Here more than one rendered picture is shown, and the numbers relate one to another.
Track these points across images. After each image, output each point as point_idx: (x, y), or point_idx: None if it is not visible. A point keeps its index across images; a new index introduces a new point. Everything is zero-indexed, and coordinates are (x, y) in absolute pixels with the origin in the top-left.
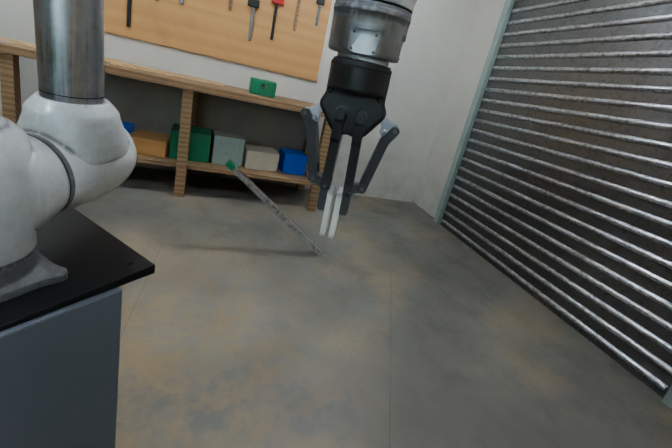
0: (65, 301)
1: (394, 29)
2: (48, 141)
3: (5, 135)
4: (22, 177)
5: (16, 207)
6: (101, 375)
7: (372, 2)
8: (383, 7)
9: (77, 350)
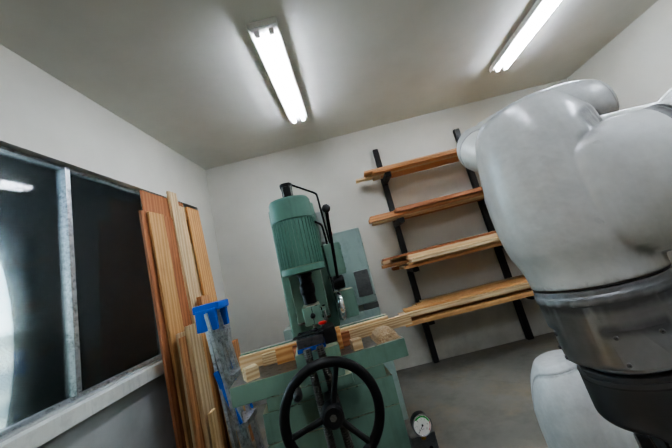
0: None
1: (567, 324)
2: None
3: (572, 375)
4: (590, 414)
5: (591, 440)
6: None
7: (534, 294)
8: (539, 299)
9: None
